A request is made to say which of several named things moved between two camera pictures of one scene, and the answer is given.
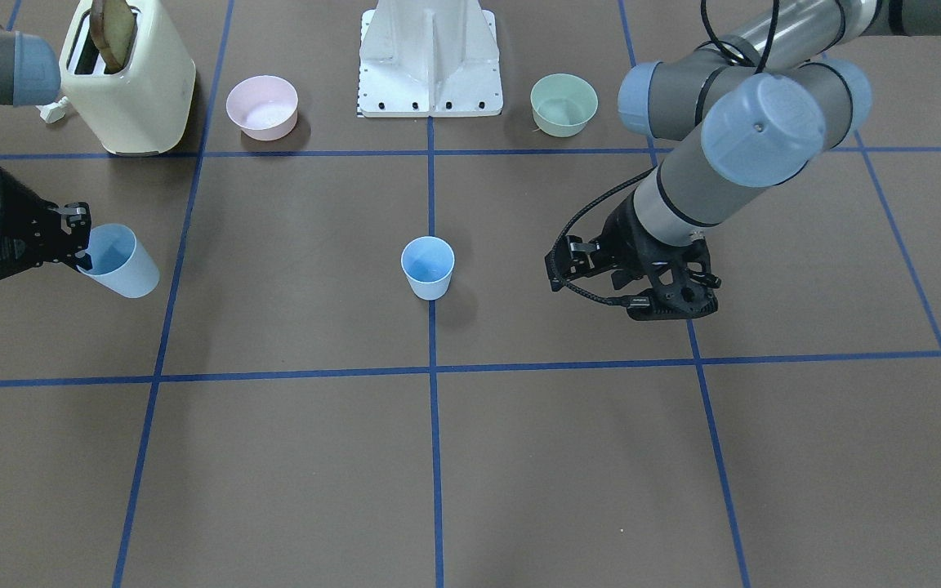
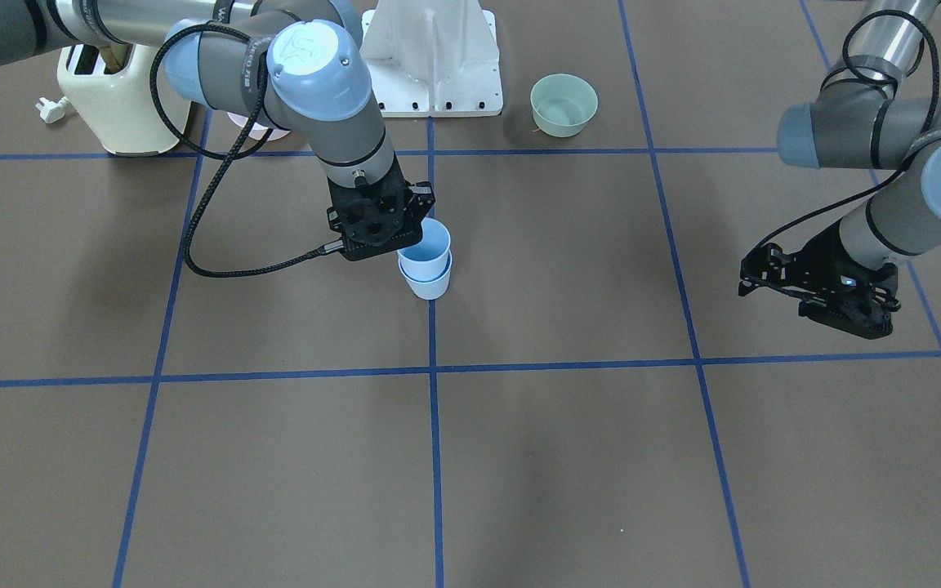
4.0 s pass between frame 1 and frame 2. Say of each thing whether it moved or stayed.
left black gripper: moved
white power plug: stayed
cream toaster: stayed
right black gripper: moved
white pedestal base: stayed
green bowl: stayed
